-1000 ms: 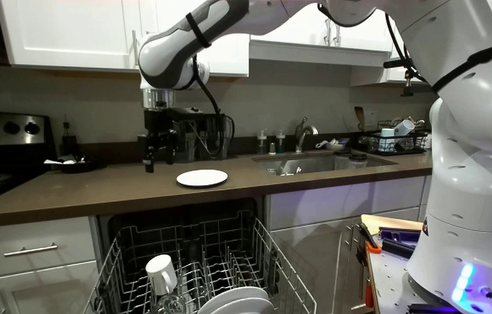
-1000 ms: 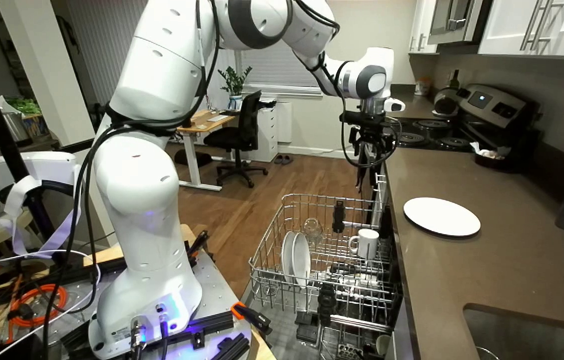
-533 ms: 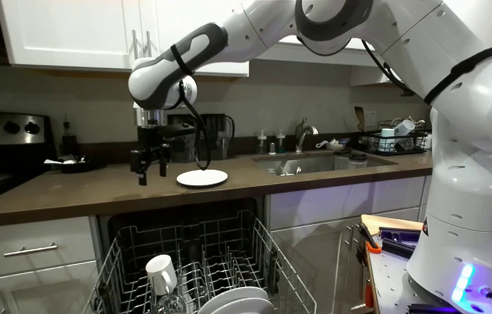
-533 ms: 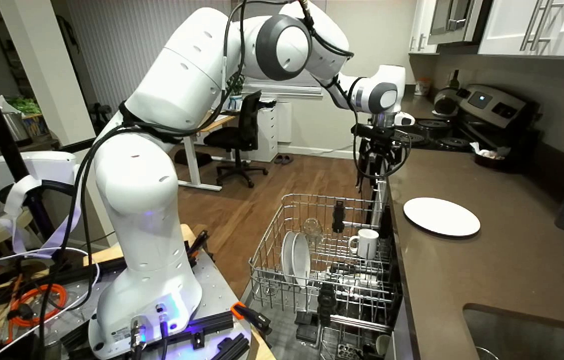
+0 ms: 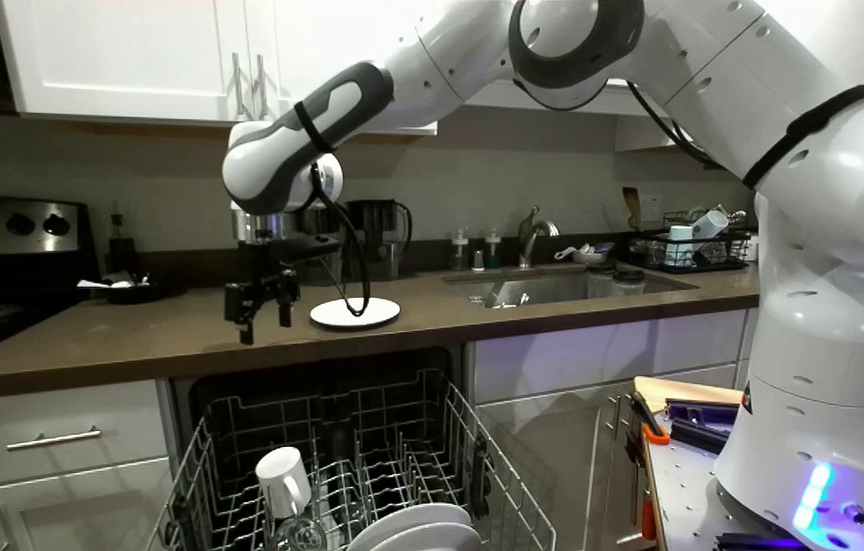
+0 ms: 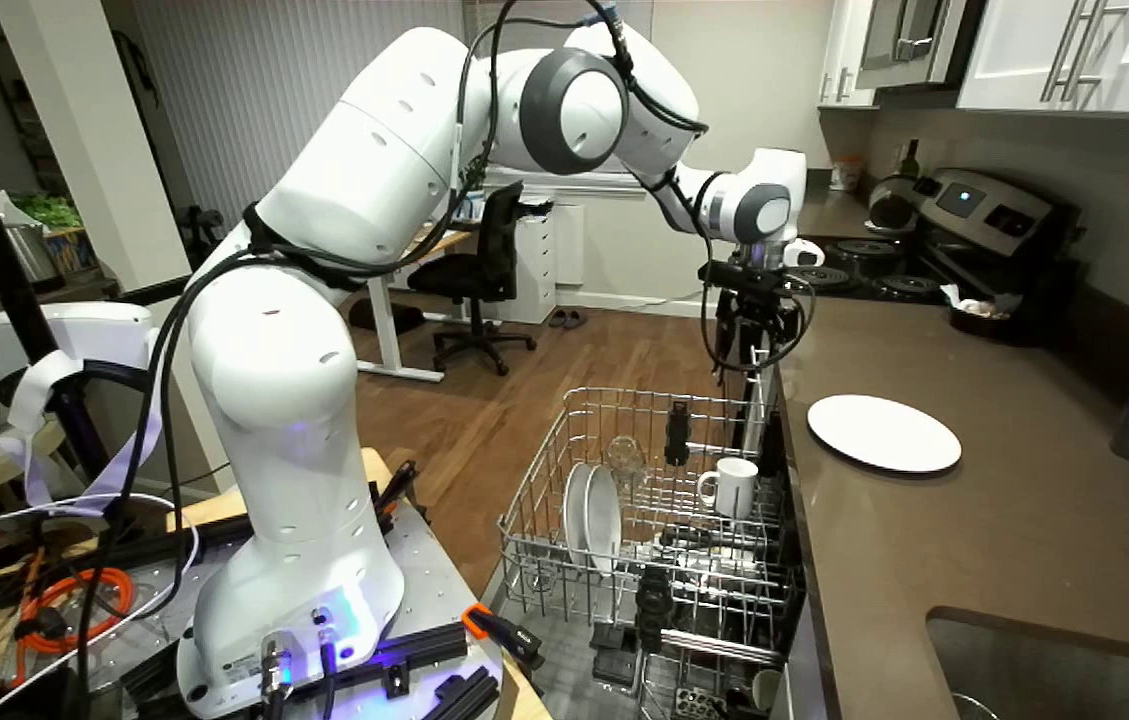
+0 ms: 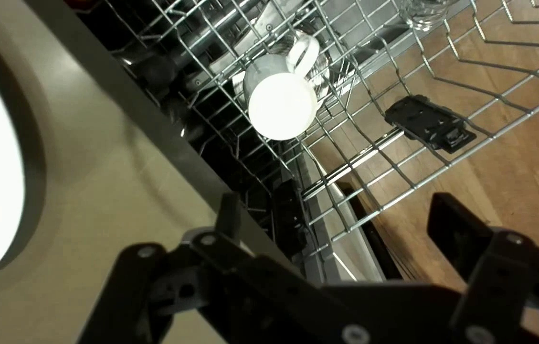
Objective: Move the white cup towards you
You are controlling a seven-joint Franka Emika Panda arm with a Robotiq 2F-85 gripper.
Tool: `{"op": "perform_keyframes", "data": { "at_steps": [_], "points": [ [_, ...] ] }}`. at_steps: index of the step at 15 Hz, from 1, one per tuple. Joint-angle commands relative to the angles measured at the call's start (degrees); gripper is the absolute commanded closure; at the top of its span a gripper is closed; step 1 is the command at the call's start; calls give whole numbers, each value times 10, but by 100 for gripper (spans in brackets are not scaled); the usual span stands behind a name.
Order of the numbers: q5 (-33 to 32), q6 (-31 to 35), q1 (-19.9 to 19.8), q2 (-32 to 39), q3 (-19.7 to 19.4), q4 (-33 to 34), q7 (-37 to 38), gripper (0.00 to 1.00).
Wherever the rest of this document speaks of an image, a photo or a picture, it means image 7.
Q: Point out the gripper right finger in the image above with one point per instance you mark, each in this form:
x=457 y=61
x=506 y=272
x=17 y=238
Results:
x=498 y=286

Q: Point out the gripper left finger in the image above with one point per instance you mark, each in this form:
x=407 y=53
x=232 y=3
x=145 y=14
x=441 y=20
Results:
x=231 y=286

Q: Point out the white cup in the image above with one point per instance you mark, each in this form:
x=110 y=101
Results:
x=282 y=102

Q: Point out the dishwasher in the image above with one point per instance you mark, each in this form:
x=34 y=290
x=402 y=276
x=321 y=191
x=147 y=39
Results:
x=231 y=138

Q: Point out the black plastic rack clip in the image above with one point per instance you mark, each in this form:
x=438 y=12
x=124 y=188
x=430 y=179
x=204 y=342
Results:
x=429 y=123

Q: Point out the clear drinking glass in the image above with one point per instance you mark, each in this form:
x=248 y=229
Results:
x=423 y=13

